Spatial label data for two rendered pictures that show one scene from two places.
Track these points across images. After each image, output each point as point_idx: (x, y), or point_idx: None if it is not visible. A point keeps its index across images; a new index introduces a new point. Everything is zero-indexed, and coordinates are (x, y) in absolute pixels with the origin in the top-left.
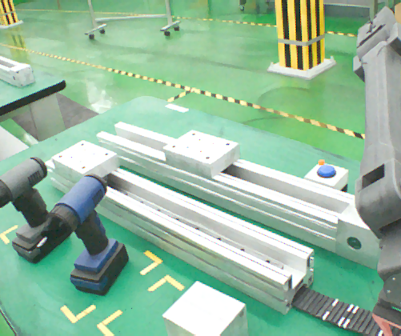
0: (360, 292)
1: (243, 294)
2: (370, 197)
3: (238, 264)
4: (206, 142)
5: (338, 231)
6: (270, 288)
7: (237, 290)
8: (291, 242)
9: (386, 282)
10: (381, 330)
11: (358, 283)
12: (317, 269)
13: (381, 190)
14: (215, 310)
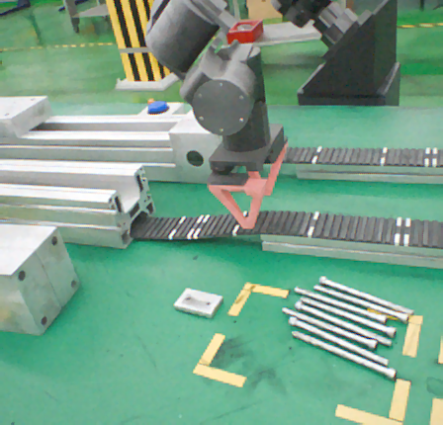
0: (213, 207)
1: (71, 244)
2: (159, 25)
3: (51, 200)
4: (6, 103)
5: (173, 150)
6: (96, 216)
7: (63, 243)
8: (116, 165)
9: (194, 104)
10: (236, 225)
11: (209, 201)
12: (159, 200)
13: (168, 10)
14: (17, 242)
